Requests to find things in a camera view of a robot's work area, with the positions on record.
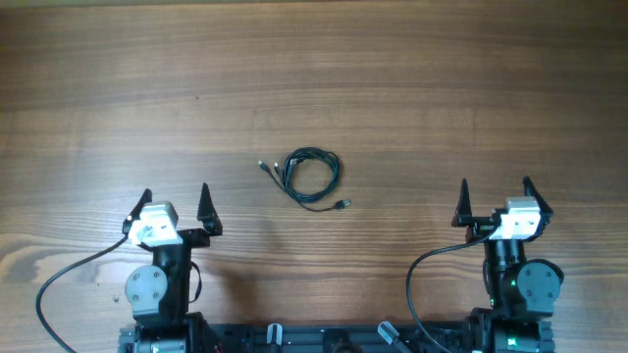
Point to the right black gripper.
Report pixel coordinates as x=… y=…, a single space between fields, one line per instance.
x=482 y=221

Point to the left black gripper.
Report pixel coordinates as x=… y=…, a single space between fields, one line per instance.
x=210 y=226

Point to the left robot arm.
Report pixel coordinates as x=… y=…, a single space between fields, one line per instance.
x=159 y=293

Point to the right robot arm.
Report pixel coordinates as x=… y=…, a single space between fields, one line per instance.
x=522 y=291

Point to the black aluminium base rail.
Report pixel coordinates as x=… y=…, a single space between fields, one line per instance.
x=453 y=336

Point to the left grey rail clip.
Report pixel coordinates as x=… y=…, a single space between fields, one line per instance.
x=275 y=334

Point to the grey rail clip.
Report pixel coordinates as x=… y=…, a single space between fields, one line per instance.
x=388 y=333
x=275 y=334

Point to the right grey rail clip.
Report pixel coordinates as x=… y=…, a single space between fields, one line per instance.
x=388 y=333

